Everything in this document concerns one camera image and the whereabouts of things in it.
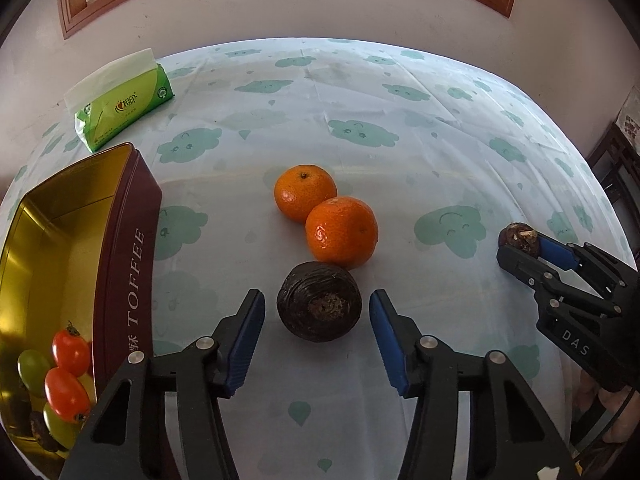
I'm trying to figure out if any dark wooden cabinet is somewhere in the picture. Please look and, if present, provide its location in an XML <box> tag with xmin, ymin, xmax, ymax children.
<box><xmin>585</xmin><ymin>122</ymin><xmax>640</xmax><ymax>241</ymax></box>

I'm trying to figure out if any small green tomato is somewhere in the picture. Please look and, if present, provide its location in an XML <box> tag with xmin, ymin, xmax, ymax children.
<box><xmin>17</xmin><ymin>349</ymin><xmax>53</xmax><ymax>398</ymax></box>

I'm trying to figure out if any orange tangerine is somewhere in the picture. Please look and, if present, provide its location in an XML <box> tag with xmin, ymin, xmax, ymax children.
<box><xmin>273</xmin><ymin>164</ymin><xmax>339</xmax><ymax>224</ymax></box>
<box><xmin>305</xmin><ymin>196</ymin><xmax>379</xmax><ymax>270</ymax></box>

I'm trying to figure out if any large dark water chestnut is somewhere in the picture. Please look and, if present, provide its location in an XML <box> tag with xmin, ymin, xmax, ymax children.
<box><xmin>276</xmin><ymin>261</ymin><xmax>363</xmax><ymax>343</ymax></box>

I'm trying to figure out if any large red tomato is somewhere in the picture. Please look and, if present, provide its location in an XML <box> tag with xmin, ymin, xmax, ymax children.
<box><xmin>52</xmin><ymin>321</ymin><xmax>92</xmax><ymax>378</ymax></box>

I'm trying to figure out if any green tissue pack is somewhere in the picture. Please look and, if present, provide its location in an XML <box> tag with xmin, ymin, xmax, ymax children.
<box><xmin>65</xmin><ymin>48</ymin><xmax>176</xmax><ymax>154</ymax></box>

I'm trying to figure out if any gold and red tin box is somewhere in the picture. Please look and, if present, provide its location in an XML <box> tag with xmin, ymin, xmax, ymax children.
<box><xmin>0</xmin><ymin>142</ymin><xmax>181</xmax><ymax>480</ymax></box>

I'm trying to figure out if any small dark water chestnut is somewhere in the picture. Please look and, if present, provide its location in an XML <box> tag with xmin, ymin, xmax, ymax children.
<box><xmin>29</xmin><ymin>410</ymin><xmax>68</xmax><ymax>453</ymax></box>
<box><xmin>501</xmin><ymin>222</ymin><xmax>540</xmax><ymax>259</ymax></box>

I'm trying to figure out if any small red tomato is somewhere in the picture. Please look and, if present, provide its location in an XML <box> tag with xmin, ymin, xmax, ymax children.
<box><xmin>44</xmin><ymin>367</ymin><xmax>92</xmax><ymax>423</ymax></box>

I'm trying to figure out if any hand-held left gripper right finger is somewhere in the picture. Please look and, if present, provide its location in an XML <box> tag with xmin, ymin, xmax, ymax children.
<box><xmin>369</xmin><ymin>289</ymin><xmax>573</xmax><ymax>480</ymax></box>

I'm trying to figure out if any large green tomato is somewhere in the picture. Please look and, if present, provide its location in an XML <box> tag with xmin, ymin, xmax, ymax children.
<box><xmin>42</xmin><ymin>401</ymin><xmax>83</xmax><ymax>451</ymax></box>

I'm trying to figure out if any person's right hand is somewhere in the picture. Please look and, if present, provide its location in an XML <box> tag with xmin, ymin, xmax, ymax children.
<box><xmin>570</xmin><ymin>375</ymin><xmax>638</xmax><ymax>448</ymax></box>

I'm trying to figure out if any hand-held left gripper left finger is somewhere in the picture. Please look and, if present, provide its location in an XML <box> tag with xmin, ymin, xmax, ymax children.
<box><xmin>59</xmin><ymin>288</ymin><xmax>266</xmax><ymax>480</ymax></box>

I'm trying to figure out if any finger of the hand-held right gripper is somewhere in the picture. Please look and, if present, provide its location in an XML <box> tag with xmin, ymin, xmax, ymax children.
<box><xmin>496</xmin><ymin>244</ymin><xmax>561</xmax><ymax>291</ymax></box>
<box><xmin>537</xmin><ymin>239</ymin><xmax>640</xmax><ymax>291</ymax></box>

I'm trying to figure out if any wall paper sheet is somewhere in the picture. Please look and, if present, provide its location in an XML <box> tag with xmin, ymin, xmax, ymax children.
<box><xmin>616</xmin><ymin>85</ymin><xmax>640</xmax><ymax>143</ymax></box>

